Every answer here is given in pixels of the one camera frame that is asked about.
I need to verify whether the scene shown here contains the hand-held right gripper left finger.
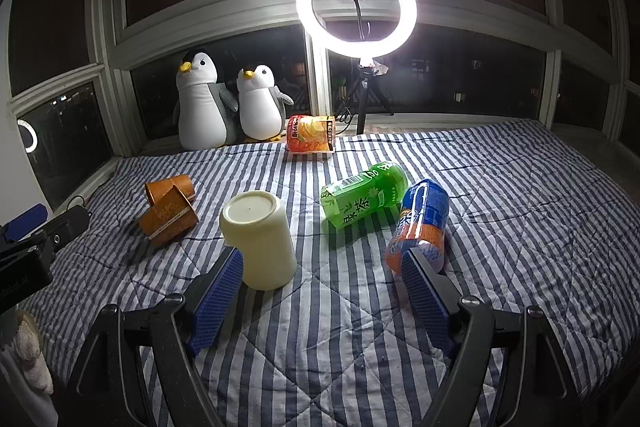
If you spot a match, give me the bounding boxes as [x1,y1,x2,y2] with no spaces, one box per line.
[65,247,245,427]

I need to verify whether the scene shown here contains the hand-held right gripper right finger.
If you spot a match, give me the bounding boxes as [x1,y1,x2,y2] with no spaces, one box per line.
[400,248,581,427]

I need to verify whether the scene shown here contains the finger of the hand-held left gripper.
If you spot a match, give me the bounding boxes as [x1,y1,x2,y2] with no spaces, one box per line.
[0,204,49,244]
[31,206,92,255]

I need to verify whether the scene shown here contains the cream cup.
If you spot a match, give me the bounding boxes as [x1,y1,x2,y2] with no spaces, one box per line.
[219,190,298,291]

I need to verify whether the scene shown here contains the orange paper cup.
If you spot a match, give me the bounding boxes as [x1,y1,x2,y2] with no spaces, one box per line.
[138,186,200,248]
[144,174,196,208]

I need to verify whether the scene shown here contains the blue and orange soda bottle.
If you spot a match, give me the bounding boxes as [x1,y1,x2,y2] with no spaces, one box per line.
[385,179,450,275]

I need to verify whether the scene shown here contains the white fluffy cloth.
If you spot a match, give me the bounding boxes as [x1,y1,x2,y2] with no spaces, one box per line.
[0,309,58,427]

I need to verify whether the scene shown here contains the blue striped quilt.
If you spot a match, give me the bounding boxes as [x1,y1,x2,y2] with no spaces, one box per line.
[20,119,640,427]

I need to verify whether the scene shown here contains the green tea bottle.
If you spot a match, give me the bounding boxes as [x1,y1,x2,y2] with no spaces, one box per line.
[320,161,410,233]

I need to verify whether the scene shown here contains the large penguin plush toy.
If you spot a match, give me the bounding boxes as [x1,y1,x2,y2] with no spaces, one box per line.
[172,48,240,152]

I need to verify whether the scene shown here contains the orange snack bag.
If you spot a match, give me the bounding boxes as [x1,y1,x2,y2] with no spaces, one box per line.
[286,114,337,155]

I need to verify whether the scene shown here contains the small penguin plush toy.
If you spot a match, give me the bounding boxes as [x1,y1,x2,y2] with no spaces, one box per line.
[235,65,295,142]

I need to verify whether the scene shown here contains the black tripod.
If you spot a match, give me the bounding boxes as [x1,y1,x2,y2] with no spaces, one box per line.
[334,57,395,135]

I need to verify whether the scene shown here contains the black cable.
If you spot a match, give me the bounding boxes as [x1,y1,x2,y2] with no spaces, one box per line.
[62,193,98,214]

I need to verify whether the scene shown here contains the ring light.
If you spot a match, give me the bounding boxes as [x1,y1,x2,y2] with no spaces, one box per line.
[296,0,418,58]

